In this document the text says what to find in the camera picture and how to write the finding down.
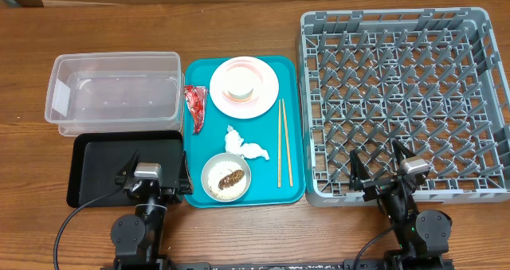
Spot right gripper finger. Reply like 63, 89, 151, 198
350, 150, 371, 182
391, 139, 416, 170

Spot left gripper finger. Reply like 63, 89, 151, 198
178, 151, 192, 187
119, 150, 139, 178

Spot white rice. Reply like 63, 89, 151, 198
206, 161, 247, 201

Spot grey bowl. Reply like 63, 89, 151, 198
201, 153, 252, 203

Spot white napkin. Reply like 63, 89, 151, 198
225, 125, 270, 161

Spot red snack wrapper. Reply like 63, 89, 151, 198
184, 85, 208, 135

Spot pale green cup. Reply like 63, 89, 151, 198
224, 67, 257, 102

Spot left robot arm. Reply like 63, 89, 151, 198
111, 151, 194, 269

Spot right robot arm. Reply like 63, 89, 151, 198
349, 139, 454, 269

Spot black plastic tray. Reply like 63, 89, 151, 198
66, 131, 184, 208

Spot right wooden chopstick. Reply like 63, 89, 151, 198
281, 99, 294, 187

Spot wooden chopstick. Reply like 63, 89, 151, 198
281, 99, 294, 187
277, 100, 282, 188

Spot teal serving tray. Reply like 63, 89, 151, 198
183, 56, 306, 208

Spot clear plastic bin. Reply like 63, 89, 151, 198
45, 51, 184, 136

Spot grey dish rack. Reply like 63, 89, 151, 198
298, 7, 509, 207

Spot left wooden chopstick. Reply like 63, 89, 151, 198
277, 100, 282, 188

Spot pink plate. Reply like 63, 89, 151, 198
209, 57, 279, 119

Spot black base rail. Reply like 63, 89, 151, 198
101, 259, 455, 270

